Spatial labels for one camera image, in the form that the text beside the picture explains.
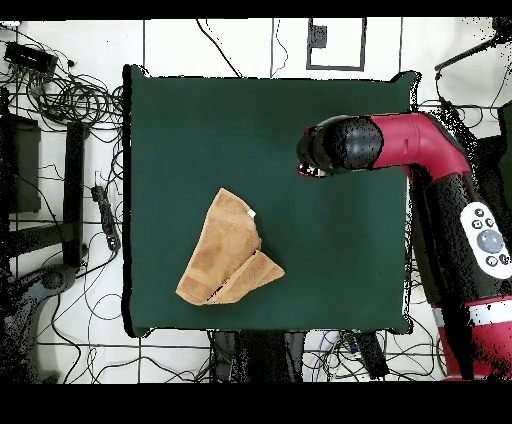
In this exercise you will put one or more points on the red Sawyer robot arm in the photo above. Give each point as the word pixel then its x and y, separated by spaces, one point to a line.
pixel 416 140

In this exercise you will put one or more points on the black flat panel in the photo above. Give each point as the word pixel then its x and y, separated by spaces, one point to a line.
pixel 24 168

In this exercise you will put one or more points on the dark green table cloth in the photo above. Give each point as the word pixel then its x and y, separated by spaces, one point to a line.
pixel 240 140

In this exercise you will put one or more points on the tan terry towel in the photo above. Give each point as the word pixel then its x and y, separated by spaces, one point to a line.
pixel 228 240

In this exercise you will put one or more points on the dark grey square plate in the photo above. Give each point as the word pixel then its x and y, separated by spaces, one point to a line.
pixel 318 36

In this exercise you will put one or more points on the black oblong box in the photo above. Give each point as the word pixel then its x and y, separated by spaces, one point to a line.
pixel 372 354

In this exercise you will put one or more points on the black pole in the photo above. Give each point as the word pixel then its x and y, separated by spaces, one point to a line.
pixel 464 55

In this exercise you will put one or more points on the black power strip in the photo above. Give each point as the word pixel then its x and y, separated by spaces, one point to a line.
pixel 107 220

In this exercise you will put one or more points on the black tripod base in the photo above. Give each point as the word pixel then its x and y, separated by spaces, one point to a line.
pixel 54 278

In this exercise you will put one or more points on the black electronics box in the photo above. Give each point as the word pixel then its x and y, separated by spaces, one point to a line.
pixel 30 58

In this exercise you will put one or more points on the black stand frame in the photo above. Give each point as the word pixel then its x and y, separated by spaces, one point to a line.
pixel 74 192

